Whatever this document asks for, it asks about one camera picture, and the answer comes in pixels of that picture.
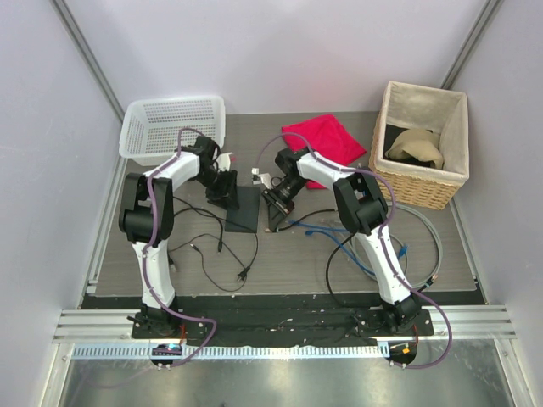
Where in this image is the beige cloth in basket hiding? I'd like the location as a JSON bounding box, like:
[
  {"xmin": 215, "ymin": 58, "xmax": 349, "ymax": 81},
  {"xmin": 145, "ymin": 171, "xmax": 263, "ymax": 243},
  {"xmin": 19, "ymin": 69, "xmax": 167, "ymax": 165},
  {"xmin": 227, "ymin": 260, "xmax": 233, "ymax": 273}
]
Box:
[{"xmin": 384, "ymin": 129, "xmax": 445, "ymax": 170}]

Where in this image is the red folded cloth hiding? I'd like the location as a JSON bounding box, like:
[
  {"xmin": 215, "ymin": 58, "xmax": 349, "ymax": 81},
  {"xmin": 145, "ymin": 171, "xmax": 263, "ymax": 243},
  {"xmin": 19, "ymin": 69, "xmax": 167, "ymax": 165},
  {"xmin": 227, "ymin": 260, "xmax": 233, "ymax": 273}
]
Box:
[{"xmin": 282, "ymin": 114, "xmax": 367, "ymax": 165}]

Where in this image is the thin black power cord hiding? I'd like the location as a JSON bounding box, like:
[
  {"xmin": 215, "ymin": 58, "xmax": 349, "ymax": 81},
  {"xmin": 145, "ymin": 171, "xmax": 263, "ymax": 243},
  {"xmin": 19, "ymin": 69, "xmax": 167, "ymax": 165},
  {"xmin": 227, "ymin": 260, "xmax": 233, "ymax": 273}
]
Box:
[{"xmin": 176, "ymin": 232, "xmax": 247, "ymax": 293}]

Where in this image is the black ethernet cable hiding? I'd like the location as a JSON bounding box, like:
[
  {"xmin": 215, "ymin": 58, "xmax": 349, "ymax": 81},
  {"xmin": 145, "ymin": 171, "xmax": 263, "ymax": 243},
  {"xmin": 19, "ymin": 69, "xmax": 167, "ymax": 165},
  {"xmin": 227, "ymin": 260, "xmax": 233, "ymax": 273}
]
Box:
[
  {"xmin": 167, "ymin": 198, "xmax": 259, "ymax": 282},
  {"xmin": 265, "ymin": 209, "xmax": 383, "ymax": 307}
]

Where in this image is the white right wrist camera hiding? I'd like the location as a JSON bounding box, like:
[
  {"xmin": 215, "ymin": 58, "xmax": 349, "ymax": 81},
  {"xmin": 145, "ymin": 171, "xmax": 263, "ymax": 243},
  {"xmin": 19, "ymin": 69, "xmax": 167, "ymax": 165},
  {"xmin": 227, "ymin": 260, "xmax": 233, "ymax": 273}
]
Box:
[{"xmin": 251, "ymin": 167, "xmax": 273, "ymax": 189}]

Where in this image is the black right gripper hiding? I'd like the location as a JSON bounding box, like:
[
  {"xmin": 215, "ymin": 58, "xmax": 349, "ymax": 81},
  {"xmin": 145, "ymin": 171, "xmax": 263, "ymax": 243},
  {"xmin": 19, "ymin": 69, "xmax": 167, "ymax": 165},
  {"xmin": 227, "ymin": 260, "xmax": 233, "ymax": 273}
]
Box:
[{"xmin": 261, "ymin": 178, "xmax": 308, "ymax": 232}]

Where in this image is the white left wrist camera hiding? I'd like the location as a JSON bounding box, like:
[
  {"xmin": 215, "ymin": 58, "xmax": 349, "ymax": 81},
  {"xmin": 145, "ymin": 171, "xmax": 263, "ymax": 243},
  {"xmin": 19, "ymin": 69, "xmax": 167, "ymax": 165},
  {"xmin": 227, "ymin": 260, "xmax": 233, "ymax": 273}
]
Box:
[{"xmin": 216, "ymin": 153, "xmax": 235, "ymax": 171}]

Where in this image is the white perforated plastic basket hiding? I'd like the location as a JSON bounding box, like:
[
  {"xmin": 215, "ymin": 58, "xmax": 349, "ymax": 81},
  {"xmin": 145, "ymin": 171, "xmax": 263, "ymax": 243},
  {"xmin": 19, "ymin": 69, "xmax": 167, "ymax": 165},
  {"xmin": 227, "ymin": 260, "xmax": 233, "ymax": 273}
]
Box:
[{"xmin": 119, "ymin": 96, "xmax": 226, "ymax": 167}]

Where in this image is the black network switch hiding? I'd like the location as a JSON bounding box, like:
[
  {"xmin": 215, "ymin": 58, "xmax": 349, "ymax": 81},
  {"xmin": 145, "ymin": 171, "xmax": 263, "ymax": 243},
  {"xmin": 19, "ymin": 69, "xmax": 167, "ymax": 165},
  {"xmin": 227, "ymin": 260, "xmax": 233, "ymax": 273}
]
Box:
[{"xmin": 225, "ymin": 186, "xmax": 260, "ymax": 233}]

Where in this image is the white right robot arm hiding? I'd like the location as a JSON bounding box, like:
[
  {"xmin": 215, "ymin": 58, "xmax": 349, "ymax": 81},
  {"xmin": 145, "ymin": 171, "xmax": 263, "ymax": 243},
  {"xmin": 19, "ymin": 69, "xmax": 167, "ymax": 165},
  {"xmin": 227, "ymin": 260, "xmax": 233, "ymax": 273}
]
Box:
[{"xmin": 262, "ymin": 148, "xmax": 421, "ymax": 335}]

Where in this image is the grey ethernet cable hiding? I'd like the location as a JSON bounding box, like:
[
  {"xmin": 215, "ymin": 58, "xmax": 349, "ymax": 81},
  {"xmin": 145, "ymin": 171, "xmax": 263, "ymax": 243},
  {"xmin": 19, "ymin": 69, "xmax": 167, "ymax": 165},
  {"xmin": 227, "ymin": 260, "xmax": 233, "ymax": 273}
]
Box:
[{"xmin": 322, "ymin": 203, "xmax": 445, "ymax": 289}]

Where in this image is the wicker basket with liner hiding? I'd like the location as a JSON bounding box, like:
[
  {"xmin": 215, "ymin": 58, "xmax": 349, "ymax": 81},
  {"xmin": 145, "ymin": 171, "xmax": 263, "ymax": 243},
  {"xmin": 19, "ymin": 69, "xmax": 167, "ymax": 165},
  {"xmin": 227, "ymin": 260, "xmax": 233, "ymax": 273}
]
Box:
[{"xmin": 369, "ymin": 81, "xmax": 469, "ymax": 210}]

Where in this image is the blue ethernet cable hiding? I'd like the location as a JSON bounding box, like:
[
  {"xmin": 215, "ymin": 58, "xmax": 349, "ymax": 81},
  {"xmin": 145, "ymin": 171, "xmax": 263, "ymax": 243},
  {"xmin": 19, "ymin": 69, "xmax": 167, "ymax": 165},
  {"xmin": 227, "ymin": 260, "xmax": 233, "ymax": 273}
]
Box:
[
  {"xmin": 286, "ymin": 218, "xmax": 349, "ymax": 234},
  {"xmin": 303, "ymin": 228, "xmax": 411, "ymax": 276}
]

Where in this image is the aluminium front rail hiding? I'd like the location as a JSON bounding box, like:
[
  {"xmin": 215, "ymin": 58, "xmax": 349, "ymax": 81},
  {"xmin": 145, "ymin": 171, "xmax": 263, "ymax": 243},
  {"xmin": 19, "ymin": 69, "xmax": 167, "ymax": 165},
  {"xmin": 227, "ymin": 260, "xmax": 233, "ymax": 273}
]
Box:
[{"xmin": 53, "ymin": 306, "xmax": 516, "ymax": 360}]

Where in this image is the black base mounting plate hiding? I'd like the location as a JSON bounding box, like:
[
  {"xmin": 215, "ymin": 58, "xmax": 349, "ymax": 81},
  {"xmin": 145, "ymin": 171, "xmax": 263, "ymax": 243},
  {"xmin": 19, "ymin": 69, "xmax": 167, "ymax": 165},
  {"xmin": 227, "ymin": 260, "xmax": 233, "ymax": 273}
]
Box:
[{"xmin": 81, "ymin": 293, "xmax": 434, "ymax": 348}]

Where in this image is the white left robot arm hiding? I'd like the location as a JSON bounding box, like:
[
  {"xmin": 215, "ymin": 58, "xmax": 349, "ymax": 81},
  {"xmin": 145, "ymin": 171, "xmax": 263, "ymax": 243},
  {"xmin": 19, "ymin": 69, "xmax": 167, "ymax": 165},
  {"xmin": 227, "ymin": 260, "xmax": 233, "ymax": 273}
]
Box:
[{"xmin": 119, "ymin": 128, "xmax": 239, "ymax": 339}]

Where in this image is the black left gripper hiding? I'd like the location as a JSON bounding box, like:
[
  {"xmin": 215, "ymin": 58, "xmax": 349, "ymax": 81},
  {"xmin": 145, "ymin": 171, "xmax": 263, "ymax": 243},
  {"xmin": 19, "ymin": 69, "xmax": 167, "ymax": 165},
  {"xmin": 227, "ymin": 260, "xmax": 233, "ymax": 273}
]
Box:
[{"xmin": 193, "ymin": 168, "xmax": 238, "ymax": 210}]

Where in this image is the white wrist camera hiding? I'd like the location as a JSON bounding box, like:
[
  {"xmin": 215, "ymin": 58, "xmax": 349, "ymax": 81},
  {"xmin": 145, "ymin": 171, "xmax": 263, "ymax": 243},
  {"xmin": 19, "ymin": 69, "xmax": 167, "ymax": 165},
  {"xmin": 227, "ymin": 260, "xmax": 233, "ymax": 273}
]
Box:
[
  {"xmin": 251, "ymin": 167, "xmax": 273, "ymax": 189},
  {"xmin": 216, "ymin": 153, "xmax": 235, "ymax": 171}
]

